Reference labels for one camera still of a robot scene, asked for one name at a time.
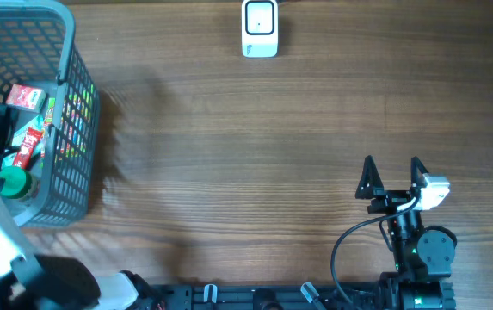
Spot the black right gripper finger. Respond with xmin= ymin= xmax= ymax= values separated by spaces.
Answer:
xmin=410 ymin=156 xmax=428 ymax=188
xmin=354 ymin=155 xmax=385 ymax=199

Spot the Haribo gummy candy bag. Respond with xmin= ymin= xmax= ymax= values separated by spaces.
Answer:
xmin=41 ymin=83 xmax=99 ymax=163

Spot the red Nescafe coffee stick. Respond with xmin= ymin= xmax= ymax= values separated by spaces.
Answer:
xmin=12 ymin=127 xmax=43 ymax=169

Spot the red small carton box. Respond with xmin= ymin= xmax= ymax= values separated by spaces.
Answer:
xmin=5 ymin=84 xmax=46 ymax=113

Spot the green lid jar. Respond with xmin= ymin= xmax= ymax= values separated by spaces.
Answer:
xmin=0 ymin=166 xmax=39 ymax=200

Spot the mint green tissue pack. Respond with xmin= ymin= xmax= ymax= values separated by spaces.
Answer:
xmin=2 ymin=121 xmax=43 ymax=168

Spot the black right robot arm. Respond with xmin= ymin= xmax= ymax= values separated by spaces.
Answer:
xmin=355 ymin=156 xmax=458 ymax=310

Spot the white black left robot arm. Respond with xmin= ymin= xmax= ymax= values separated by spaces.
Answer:
xmin=0 ymin=166 xmax=166 ymax=309

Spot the white barcode scanner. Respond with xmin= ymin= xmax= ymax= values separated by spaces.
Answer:
xmin=241 ymin=0 xmax=279 ymax=58

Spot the grey plastic shopping basket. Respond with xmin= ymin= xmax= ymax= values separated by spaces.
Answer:
xmin=0 ymin=1 xmax=95 ymax=226

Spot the black aluminium mounting rail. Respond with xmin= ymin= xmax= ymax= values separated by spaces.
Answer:
xmin=152 ymin=282 xmax=397 ymax=310

